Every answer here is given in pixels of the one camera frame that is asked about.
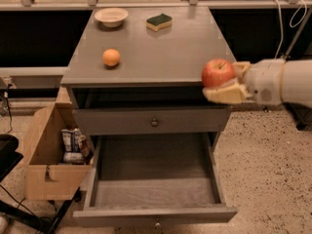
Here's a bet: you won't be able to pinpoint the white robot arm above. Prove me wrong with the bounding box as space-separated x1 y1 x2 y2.
203 58 312 108

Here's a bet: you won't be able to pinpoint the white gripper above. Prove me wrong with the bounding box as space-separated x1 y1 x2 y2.
202 58 286 105

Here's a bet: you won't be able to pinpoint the cardboard box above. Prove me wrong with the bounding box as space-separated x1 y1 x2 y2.
23 102 91 200

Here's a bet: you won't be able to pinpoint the snack packets in box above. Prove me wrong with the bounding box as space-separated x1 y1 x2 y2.
61 128 91 165

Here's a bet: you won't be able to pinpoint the grey drawer cabinet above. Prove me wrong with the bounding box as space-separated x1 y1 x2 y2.
61 7 234 137

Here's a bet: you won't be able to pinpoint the white cable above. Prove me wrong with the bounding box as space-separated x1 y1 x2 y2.
272 0 308 60

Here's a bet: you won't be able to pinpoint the red apple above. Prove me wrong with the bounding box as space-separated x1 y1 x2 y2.
201 58 236 88

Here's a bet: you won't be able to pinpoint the white bowl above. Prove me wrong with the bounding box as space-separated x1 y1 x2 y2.
95 8 129 28

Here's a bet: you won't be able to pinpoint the metal railing frame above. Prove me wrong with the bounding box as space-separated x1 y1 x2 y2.
1 0 311 88

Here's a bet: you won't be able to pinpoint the closed grey drawer with knob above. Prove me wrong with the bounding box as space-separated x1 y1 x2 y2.
72 106 231 136

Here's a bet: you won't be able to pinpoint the green yellow sponge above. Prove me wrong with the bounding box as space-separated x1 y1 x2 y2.
146 14 173 32

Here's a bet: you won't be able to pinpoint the open grey lower drawer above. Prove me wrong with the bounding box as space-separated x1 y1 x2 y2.
73 133 237 227

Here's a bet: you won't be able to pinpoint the orange fruit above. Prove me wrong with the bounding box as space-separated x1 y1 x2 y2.
102 49 120 66

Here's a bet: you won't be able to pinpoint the black stand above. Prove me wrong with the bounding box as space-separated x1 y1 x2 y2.
0 134 81 234

